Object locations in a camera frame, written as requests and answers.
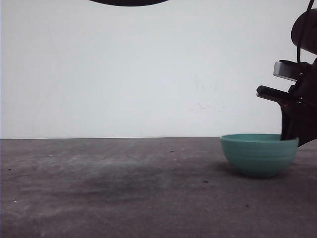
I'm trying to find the teal ceramic bowl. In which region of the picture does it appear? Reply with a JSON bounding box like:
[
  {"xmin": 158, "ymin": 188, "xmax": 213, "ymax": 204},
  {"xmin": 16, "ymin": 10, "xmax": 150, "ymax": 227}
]
[{"xmin": 220, "ymin": 133, "xmax": 299, "ymax": 177}]

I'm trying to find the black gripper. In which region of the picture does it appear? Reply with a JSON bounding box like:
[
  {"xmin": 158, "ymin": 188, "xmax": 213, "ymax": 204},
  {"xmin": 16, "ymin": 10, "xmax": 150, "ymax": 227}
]
[{"xmin": 256, "ymin": 60, "xmax": 317, "ymax": 147}]

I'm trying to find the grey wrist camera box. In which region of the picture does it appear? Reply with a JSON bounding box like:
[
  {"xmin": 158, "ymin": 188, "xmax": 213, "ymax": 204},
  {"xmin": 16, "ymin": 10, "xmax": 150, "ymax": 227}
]
[{"xmin": 273, "ymin": 60, "xmax": 312, "ymax": 82}]

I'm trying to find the black frying pan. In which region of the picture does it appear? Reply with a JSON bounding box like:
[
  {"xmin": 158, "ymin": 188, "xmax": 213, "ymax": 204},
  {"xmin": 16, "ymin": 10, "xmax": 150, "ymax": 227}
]
[{"xmin": 91, "ymin": 0, "xmax": 167, "ymax": 7}]

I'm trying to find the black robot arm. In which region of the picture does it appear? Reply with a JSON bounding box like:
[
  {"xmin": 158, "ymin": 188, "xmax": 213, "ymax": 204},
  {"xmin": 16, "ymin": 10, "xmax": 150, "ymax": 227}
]
[{"xmin": 257, "ymin": 8, "xmax": 317, "ymax": 146}]

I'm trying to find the black camera cable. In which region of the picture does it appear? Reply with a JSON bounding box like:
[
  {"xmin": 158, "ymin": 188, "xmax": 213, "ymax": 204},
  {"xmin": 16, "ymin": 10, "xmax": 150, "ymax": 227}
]
[{"xmin": 297, "ymin": 0, "xmax": 315, "ymax": 63}]

